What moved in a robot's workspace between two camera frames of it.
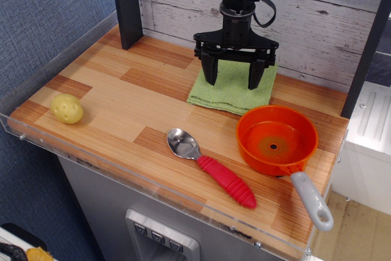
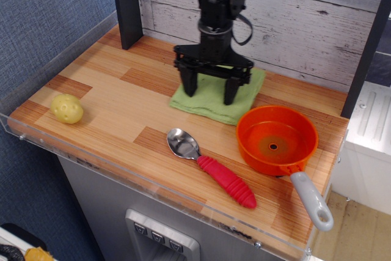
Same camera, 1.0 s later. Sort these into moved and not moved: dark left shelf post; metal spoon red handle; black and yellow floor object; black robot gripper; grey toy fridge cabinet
Moved: black robot gripper
Not moved: metal spoon red handle; black and yellow floor object; dark left shelf post; grey toy fridge cabinet
